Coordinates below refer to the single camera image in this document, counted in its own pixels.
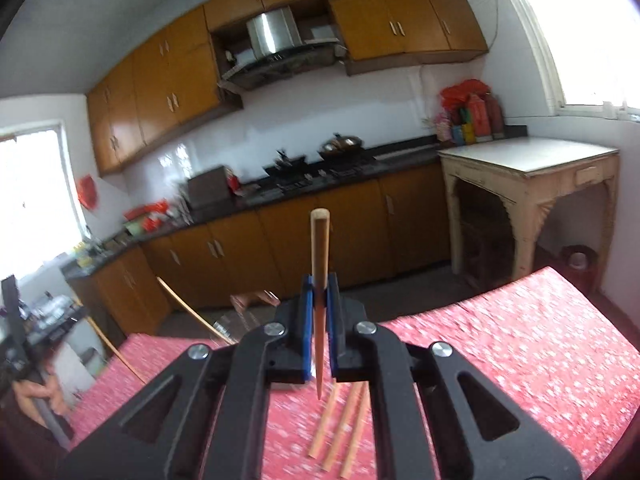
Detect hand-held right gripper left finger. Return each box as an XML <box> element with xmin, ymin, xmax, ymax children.
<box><xmin>55</xmin><ymin>274</ymin><xmax>316</xmax><ymax>480</ymax></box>

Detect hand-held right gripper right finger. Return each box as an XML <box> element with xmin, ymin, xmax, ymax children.
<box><xmin>326</xmin><ymin>272</ymin><xmax>585</xmax><ymax>480</ymax></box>

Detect wooden chopstick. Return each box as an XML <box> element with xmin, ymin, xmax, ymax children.
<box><xmin>322</xmin><ymin>385</ymin><xmax>363</xmax><ymax>471</ymax></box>
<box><xmin>340</xmin><ymin>392</ymin><xmax>373</xmax><ymax>478</ymax></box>
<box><xmin>91</xmin><ymin>317</ymin><xmax>147</xmax><ymax>385</ymax></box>
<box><xmin>310</xmin><ymin>208</ymin><xmax>331</xmax><ymax>401</ymax></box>
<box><xmin>307</xmin><ymin>382</ymin><xmax>341</xmax><ymax>458</ymax></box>

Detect wooden chair back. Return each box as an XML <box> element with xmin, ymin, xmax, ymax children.
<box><xmin>157</xmin><ymin>276</ymin><xmax>236</xmax><ymax>347</ymax></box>

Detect person's left hand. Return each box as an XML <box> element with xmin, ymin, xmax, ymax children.
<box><xmin>14</xmin><ymin>379</ymin><xmax>67</xmax><ymax>427</ymax></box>

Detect cluttered side shelf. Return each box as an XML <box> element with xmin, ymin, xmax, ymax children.
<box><xmin>20</xmin><ymin>290</ymin><xmax>86</xmax><ymax>348</ymax></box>

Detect wooden base cabinets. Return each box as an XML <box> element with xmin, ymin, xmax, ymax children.
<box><xmin>67</xmin><ymin>162</ymin><xmax>458</xmax><ymax>336</ymax></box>

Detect bright window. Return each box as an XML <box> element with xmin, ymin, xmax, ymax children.
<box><xmin>495</xmin><ymin>0</ymin><xmax>640</xmax><ymax>121</ymax></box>
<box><xmin>0</xmin><ymin>120</ymin><xmax>86</xmax><ymax>281</ymax></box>

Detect black kitchen countertop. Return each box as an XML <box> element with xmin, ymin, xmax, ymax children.
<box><xmin>62</xmin><ymin>135</ymin><xmax>443</xmax><ymax>281</ymax></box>

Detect black gas stove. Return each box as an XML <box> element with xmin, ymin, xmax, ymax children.
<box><xmin>262</xmin><ymin>152</ymin><xmax>378</xmax><ymax>193</ymax></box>

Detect black cooking pot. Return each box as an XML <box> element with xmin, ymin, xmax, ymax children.
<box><xmin>270</xmin><ymin>149</ymin><xmax>307</xmax><ymax>171</ymax></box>

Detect red floral tablecloth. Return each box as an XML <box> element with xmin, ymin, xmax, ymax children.
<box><xmin>70</xmin><ymin>266</ymin><xmax>628</xmax><ymax>480</ymax></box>

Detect red bags on countertop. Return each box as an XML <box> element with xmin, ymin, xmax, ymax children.
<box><xmin>124</xmin><ymin>200</ymin><xmax>171</xmax><ymax>231</ymax></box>

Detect dark brown box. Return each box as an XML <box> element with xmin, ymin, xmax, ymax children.
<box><xmin>186</xmin><ymin>165</ymin><xmax>233</xmax><ymax>211</ymax></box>

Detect dark wooden stool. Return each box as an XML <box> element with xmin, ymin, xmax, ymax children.
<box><xmin>462</xmin><ymin>210</ymin><xmax>508</xmax><ymax>273</ymax></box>

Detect wok with lid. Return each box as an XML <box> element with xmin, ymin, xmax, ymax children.
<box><xmin>319</xmin><ymin>134</ymin><xmax>363</xmax><ymax>157</ymax></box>

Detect dark round bin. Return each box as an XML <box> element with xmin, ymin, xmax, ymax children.
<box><xmin>560</xmin><ymin>245</ymin><xmax>599</xmax><ymax>293</ymax></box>

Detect cream wooden table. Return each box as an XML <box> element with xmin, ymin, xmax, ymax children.
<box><xmin>437</xmin><ymin>136</ymin><xmax>621</xmax><ymax>291</ymax></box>

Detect red plastic bag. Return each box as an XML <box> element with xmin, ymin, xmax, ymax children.
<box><xmin>440</xmin><ymin>79</ymin><xmax>493</xmax><ymax>111</ymax></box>

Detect steel range hood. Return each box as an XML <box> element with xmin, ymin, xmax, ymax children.
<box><xmin>220</xmin><ymin>6</ymin><xmax>348</xmax><ymax>92</ymax></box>

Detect red wall ornament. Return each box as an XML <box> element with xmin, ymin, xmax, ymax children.
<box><xmin>76</xmin><ymin>174</ymin><xmax>98</xmax><ymax>209</ymax></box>

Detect wooden wall cabinet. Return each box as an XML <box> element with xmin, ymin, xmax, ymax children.
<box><xmin>315</xmin><ymin>0</ymin><xmax>489</xmax><ymax>77</ymax></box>
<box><xmin>86</xmin><ymin>0</ymin><xmax>328</xmax><ymax>177</ymax></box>

